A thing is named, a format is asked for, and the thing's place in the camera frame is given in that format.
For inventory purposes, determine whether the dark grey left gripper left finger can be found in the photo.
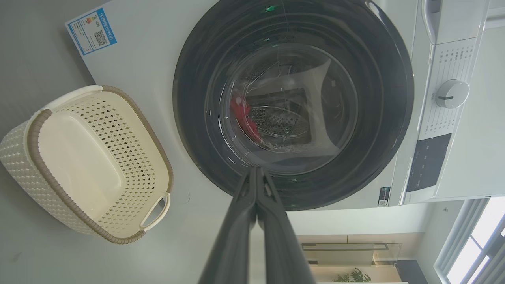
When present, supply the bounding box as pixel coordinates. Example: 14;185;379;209
197;167;258;284

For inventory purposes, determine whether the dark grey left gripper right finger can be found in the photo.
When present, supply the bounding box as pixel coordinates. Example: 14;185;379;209
256;167;316;284

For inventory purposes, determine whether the red garment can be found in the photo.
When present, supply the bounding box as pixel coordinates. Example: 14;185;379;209
230;95;262;141

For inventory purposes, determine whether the black round washer door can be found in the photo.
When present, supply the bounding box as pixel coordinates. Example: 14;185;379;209
172;0;415;211

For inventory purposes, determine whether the steel washer drum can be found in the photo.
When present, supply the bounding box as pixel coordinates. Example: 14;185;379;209
247;88;314;152

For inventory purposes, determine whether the black washer display panel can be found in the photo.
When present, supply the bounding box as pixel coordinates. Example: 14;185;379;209
406;133;453;193

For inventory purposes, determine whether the cream perforated laundry basket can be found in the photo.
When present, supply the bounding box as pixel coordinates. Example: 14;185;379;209
0;85;174;245

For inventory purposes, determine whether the white washing machine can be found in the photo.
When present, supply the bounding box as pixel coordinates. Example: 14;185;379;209
65;0;492;210

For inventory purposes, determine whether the white control dial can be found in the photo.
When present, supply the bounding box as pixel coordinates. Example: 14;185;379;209
435;79;470;109

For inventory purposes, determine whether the green potted plant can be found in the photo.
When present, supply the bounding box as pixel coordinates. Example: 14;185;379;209
333;268;372;283

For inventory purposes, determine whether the blue energy label sticker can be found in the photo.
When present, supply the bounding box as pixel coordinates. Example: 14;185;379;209
65;8;118;56

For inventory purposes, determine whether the white detergent drawer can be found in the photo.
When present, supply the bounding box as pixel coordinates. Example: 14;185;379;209
420;0;490;45

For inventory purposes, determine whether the bright window with frame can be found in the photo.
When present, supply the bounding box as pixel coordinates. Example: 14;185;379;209
433;197;505;284

